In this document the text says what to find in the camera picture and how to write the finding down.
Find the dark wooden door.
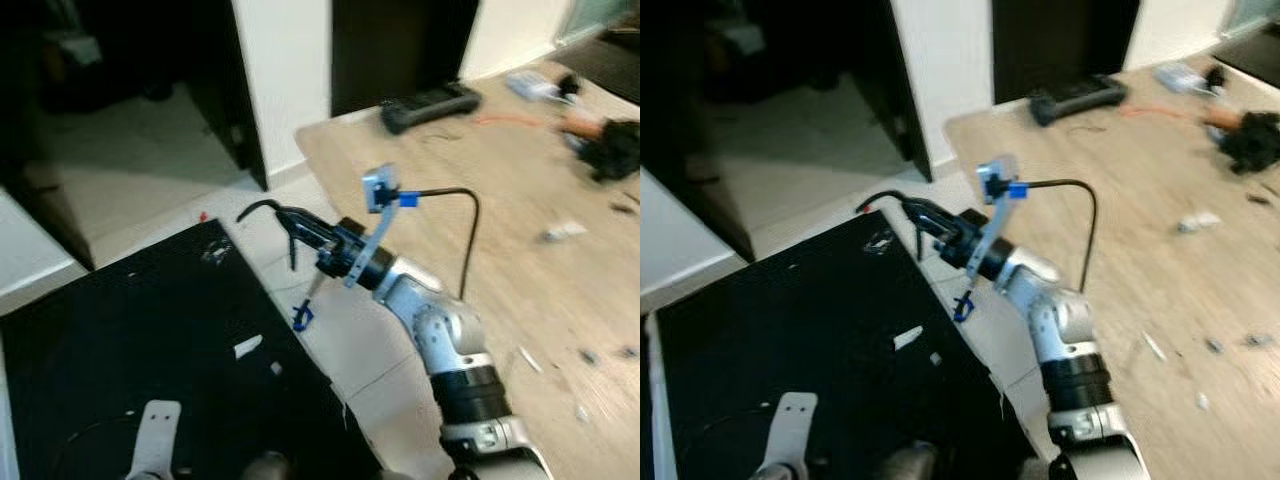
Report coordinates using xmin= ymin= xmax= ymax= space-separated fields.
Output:
xmin=855 ymin=0 xmax=936 ymax=183
xmin=185 ymin=0 xmax=269 ymax=191

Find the black table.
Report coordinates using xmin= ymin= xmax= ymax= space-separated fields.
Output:
xmin=0 ymin=220 xmax=386 ymax=480
xmin=648 ymin=210 xmax=1051 ymax=480

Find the black flat case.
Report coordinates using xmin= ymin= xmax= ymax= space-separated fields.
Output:
xmin=380 ymin=82 xmax=483 ymax=135
xmin=1030 ymin=75 xmax=1129 ymax=127

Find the dark brown cabinet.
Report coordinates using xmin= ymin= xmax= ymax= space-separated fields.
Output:
xmin=330 ymin=0 xmax=481 ymax=118
xmin=992 ymin=0 xmax=1141 ymax=104

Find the blue and white packet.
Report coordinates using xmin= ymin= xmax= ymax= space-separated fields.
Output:
xmin=505 ymin=72 xmax=561 ymax=101
xmin=1155 ymin=63 xmax=1211 ymax=93

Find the black bundle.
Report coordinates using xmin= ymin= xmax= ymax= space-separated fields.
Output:
xmin=565 ymin=118 xmax=641 ymax=184
xmin=1215 ymin=110 xmax=1280 ymax=176

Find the dark rug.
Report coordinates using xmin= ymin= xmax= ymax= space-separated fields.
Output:
xmin=555 ymin=25 xmax=641 ymax=106
xmin=1215 ymin=25 xmax=1280 ymax=86

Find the glass door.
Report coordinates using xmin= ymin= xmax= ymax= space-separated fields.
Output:
xmin=1225 ymin=0 xmax=1280 ymax=36
xmin=555 ymin=0 xmax=641 ymax=46

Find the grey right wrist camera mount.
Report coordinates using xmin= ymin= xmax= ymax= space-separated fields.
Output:
xmin=343 ymin=163 xmax=401 ymax=289
xmin=975 ymin=153 xmax=1029 ymax=271

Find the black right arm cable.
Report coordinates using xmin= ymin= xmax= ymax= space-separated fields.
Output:
xmin=1025 ymin=178 xmax=1099 ymax=293
xmin=398 ymin=186 xmax=481 ymax=299

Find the orange cable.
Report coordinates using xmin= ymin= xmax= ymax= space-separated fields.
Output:
xmin=1120 ymin=103 xmax=1206 ymax=121
xmin=475 ymin=113 xmax=561 ymax=131

